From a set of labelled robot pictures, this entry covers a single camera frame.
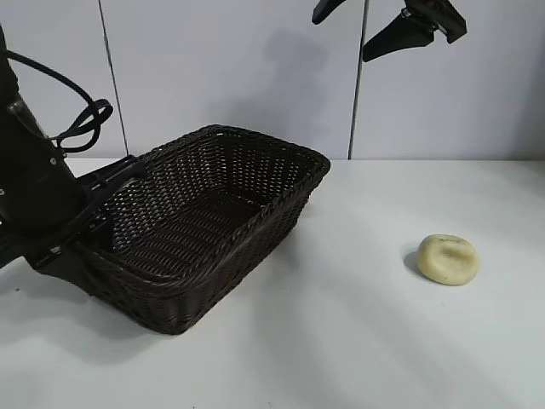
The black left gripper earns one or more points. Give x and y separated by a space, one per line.
38 196

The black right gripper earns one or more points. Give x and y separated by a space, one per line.
443 17

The dark brown wicker basket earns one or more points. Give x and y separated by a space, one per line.
221 272

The pale yellow egg yolk pastry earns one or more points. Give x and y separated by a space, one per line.
443 260

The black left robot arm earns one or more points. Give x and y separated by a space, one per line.
13 106

